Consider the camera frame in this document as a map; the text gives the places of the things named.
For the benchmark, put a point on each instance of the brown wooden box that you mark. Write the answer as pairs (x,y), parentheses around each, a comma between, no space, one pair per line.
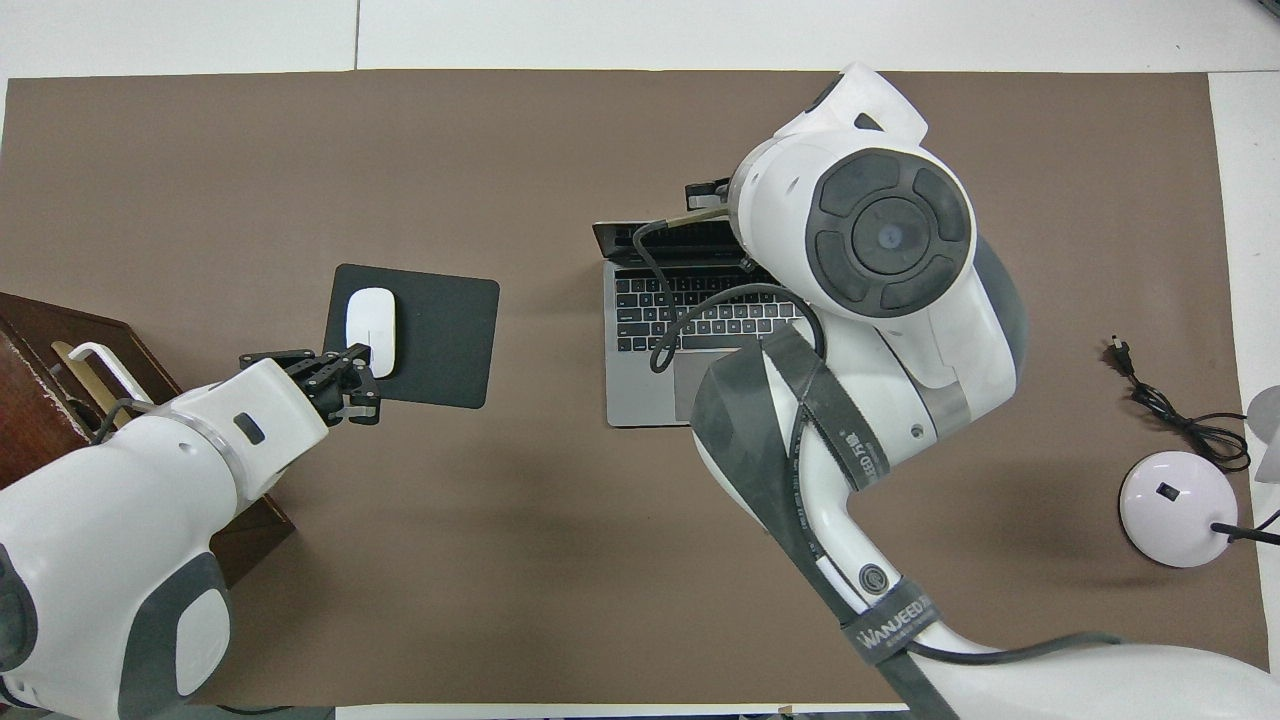
(40,420)

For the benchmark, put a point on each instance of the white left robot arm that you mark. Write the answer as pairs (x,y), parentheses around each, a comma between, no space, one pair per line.
(110,540)

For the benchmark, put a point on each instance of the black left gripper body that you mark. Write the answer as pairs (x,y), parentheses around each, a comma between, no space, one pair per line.
(318,385)

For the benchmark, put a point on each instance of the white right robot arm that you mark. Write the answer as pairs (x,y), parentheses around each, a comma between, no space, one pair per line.
(890,240)

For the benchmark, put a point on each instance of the white desk lamp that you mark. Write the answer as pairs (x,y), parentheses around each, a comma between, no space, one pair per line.
(1175,510)

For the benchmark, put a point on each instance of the brown table mat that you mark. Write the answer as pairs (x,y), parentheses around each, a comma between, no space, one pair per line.
(500,560)

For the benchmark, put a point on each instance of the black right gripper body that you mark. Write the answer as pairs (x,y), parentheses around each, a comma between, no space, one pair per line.
(706,189)

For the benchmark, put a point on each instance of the silver laptop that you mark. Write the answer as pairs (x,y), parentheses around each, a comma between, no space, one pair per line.
(640,395)

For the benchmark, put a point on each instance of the black mouse pad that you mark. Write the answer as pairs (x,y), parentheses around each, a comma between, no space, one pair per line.
(445,340)

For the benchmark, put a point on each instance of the white computer mouse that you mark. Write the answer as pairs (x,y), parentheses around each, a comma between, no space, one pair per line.
(370,315)

